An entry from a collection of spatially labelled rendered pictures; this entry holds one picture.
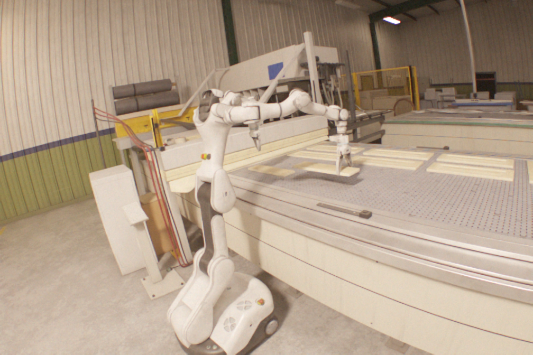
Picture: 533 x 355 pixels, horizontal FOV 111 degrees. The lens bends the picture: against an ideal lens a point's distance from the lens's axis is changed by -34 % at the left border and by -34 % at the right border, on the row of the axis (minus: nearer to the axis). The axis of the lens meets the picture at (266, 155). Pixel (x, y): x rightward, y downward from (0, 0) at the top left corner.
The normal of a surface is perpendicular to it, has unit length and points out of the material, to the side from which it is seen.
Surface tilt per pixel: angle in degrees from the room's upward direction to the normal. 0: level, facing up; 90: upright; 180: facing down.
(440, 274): 90
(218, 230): 90
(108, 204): 90
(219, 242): 90
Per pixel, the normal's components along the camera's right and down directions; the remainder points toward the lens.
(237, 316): -0.54, -0.62
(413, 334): -0.77, 0.23
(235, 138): 0.62, 0.07
